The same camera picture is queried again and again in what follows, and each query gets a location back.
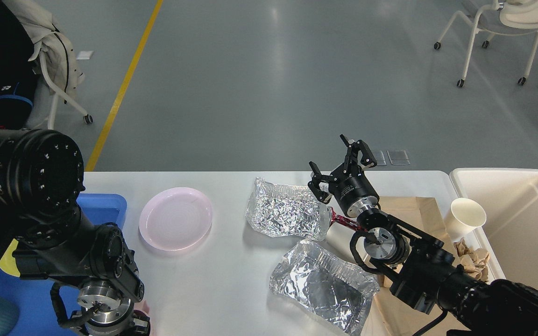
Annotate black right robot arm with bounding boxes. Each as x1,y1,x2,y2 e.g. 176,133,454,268
308,135,538,336

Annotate white plastic bin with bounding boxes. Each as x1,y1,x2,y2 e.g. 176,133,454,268
450,168,538,290

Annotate crumpled brown paper ball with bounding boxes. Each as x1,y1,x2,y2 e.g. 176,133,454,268
454,238,490,282

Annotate pink plate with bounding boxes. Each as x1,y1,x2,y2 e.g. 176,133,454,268
139,187,213,252

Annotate crumpled foil tray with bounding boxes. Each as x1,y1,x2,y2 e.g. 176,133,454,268
269,239,380,336
245,178,331,241

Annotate white chair on casters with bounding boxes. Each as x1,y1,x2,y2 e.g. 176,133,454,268
433,0,538,88

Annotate yellow plate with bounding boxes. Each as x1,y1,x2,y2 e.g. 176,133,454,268
0,238,21,277

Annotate pink ribbed mug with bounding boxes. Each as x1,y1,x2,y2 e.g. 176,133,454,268
133,300,154,336

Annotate white chair with jacket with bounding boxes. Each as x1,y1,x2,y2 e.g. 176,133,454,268
29,46,94,130

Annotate brown paper bag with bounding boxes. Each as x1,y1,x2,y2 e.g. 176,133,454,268
361,196,459,336

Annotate white paper cup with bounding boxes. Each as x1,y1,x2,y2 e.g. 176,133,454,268
444,197,487,242

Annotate crumpled foil tray upper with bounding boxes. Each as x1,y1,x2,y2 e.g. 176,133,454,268
245,178,331,241

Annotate blue plastic tray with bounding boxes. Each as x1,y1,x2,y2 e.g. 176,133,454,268
0,194,127,336

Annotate beige jacket on chair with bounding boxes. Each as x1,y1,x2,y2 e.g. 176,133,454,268
4,0,84,98

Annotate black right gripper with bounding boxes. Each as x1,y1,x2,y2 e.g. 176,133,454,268
308,135,379,218

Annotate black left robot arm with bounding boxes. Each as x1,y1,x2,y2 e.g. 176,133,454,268
0,129,151,336

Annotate crumpled foil tray lower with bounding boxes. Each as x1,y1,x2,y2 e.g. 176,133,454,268
269,239,380,336

